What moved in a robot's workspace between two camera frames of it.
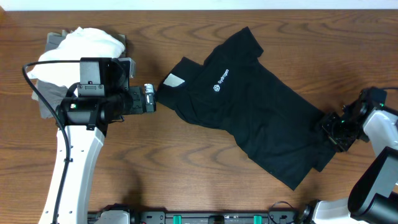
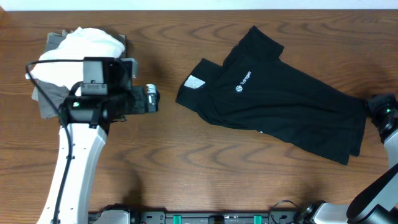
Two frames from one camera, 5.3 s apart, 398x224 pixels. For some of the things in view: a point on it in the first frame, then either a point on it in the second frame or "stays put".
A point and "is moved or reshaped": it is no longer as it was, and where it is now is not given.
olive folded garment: [53, 39] stays put
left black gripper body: [130, 101] stays put
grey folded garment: [53, 94] stays put
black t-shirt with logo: [275, 127] is moved or reshaped
